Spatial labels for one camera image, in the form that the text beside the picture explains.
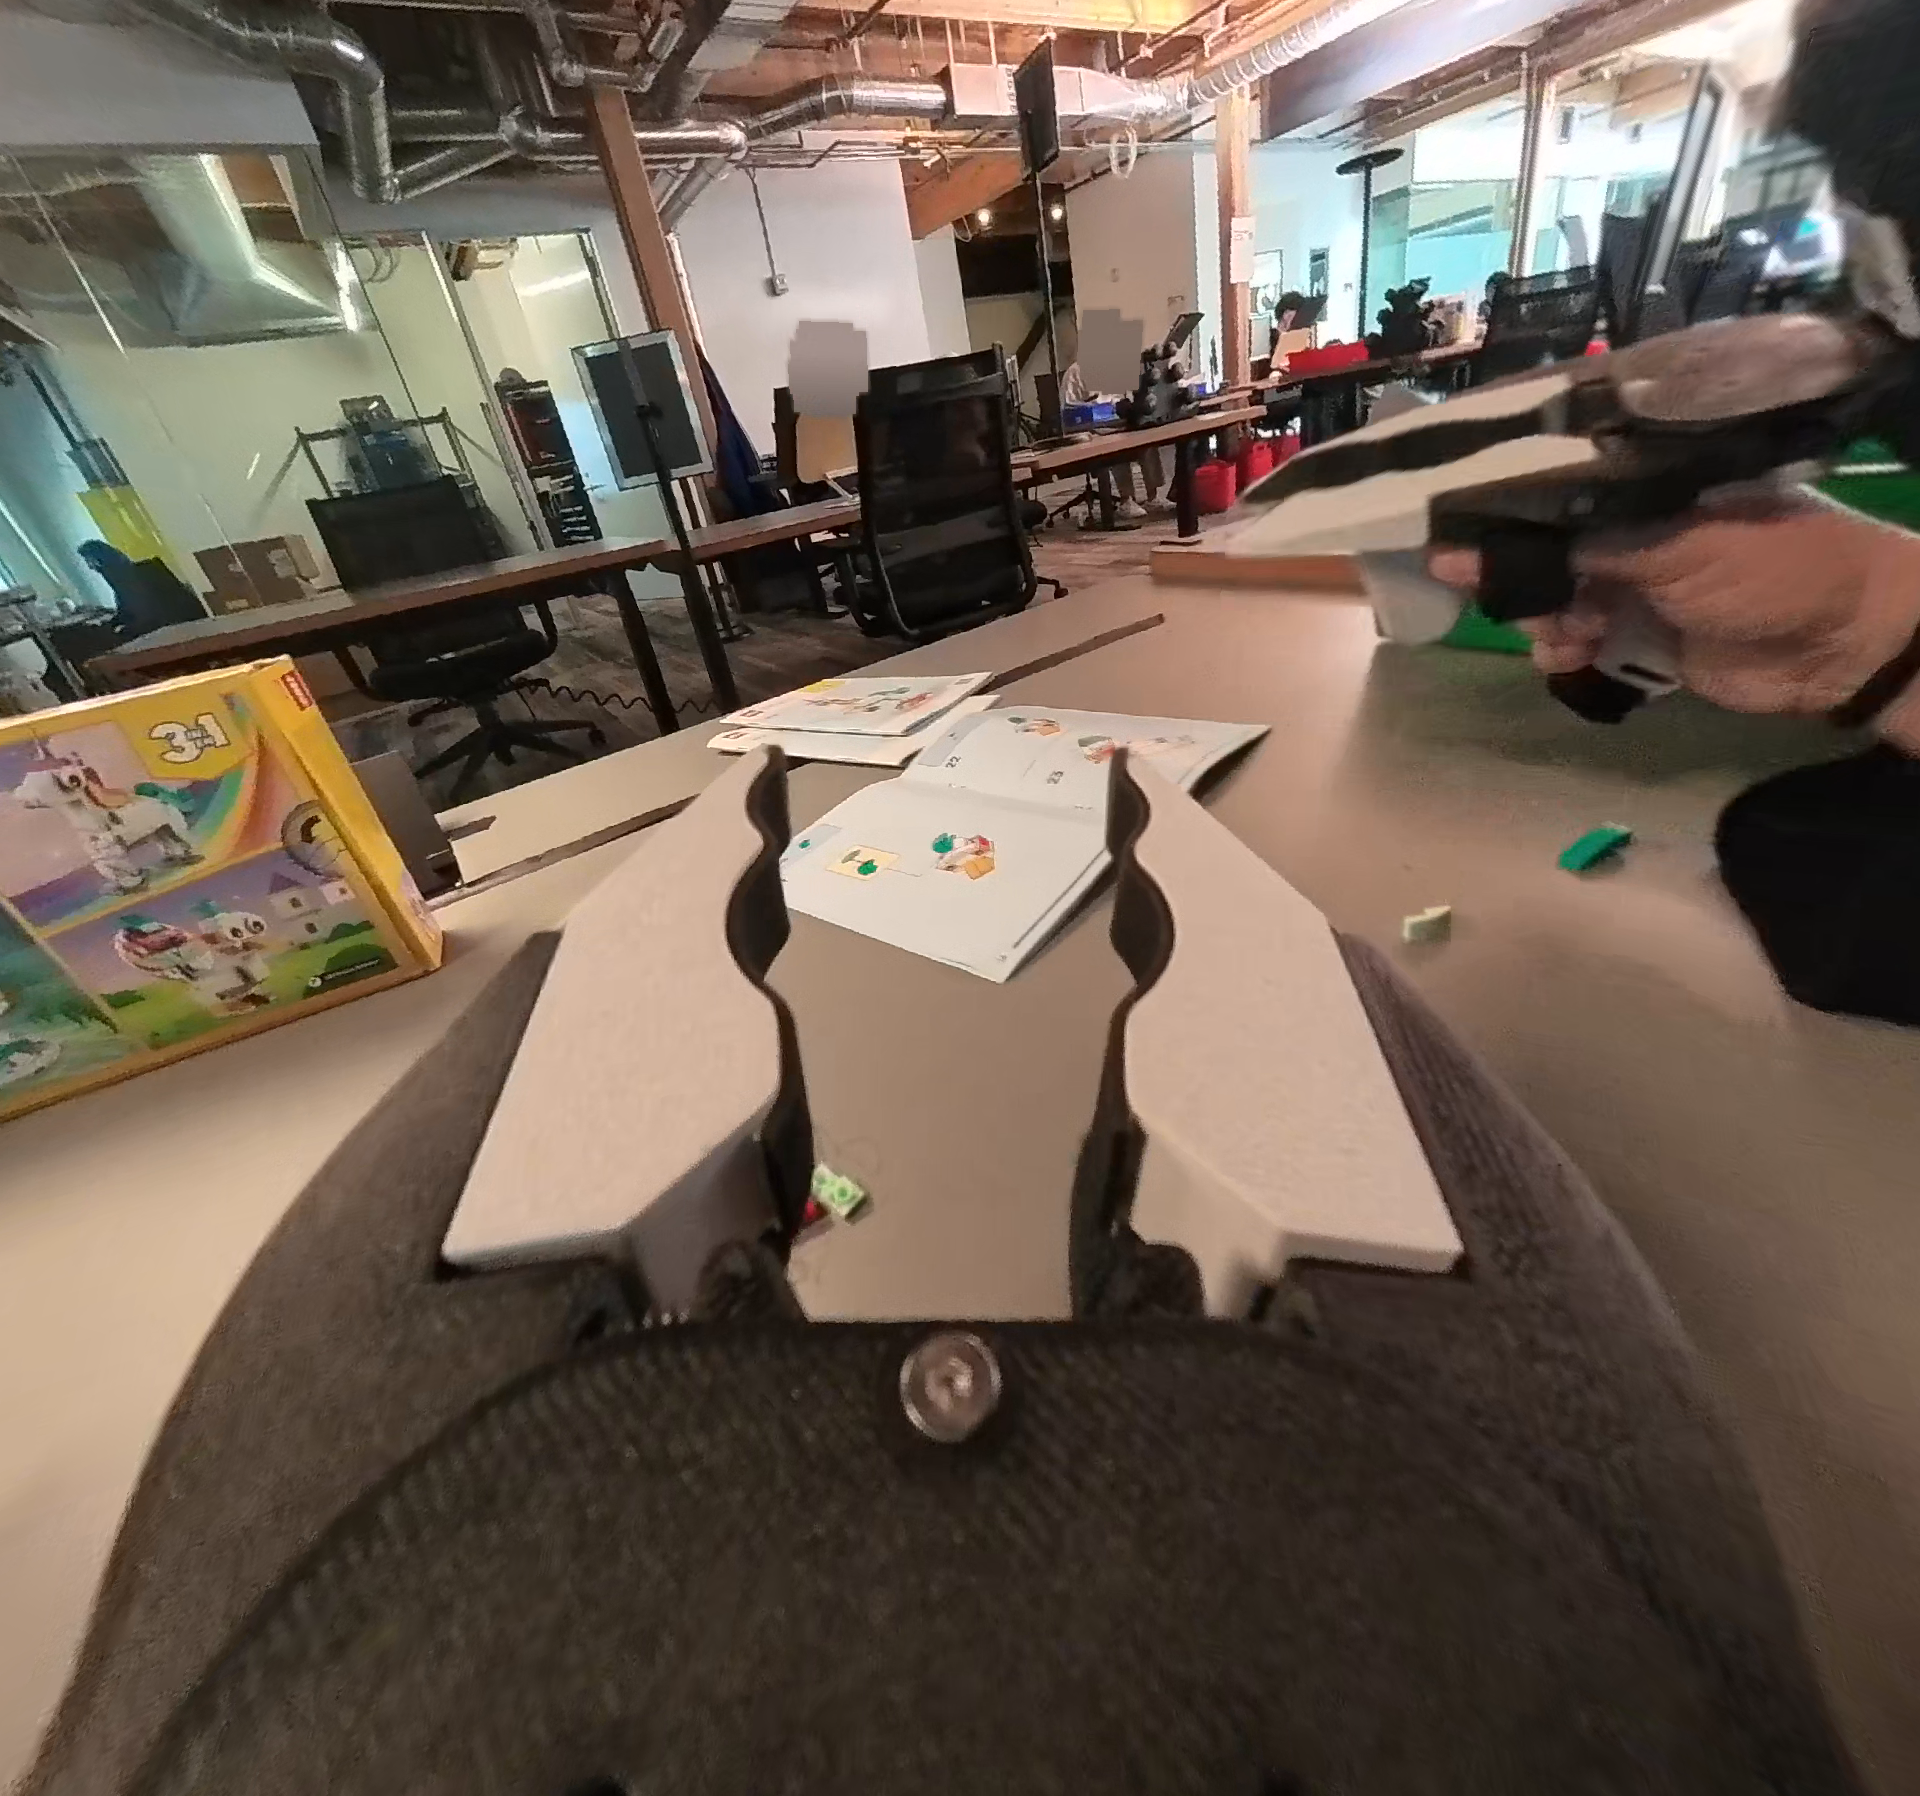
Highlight black equipment rack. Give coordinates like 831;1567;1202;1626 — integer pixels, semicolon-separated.
497;380;607;548

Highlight black wristband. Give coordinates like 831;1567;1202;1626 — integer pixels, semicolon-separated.
1832;643;1920;736

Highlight red storage bins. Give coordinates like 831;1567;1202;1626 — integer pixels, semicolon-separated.
1190;436;1302;517

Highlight person's right hand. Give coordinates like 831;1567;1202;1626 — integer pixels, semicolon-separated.
1429;489;1920;760

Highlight closed lego instruction booklet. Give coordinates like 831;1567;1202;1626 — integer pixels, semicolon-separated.
704;671;1003;767

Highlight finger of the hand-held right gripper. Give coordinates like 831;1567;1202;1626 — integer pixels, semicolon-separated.
1227;473;1486;646
1244;371;1610;505

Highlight silver ceiling duct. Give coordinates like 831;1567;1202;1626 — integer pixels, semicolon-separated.
0;0;962;208

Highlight dark panel on stand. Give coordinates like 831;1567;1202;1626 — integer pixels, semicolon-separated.
571;329;715;495

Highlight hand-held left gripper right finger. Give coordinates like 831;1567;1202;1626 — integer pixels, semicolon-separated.
1070;748;1467;1320

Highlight black swivel office chair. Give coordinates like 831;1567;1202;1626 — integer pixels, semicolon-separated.
306;476;607;786

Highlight wooden board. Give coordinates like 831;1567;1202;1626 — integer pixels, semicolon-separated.
1152;514;1371;592

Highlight green plastic bin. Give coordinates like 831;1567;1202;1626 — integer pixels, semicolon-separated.
1439;444;1920;662

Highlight person's right forearm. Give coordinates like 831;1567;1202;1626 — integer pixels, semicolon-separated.
1714;742;1920;1030

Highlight black mesh office chair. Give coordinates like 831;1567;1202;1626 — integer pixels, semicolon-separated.
850;347;1055;646

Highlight open lego instruction booklet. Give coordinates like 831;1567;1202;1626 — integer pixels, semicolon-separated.
776;704;1272;990

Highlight black floor lamp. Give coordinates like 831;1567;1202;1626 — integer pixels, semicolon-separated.
1339;147;1407;345

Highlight cardboard boxes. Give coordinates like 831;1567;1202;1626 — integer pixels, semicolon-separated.
193;536;321;617

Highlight yellow lego set box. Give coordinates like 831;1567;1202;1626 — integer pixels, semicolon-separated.
0;653;446;1125

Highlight long dark office desk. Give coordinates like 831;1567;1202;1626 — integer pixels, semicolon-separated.
87;536;746;740

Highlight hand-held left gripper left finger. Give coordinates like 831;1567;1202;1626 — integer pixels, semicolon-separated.
442;748;821;1313

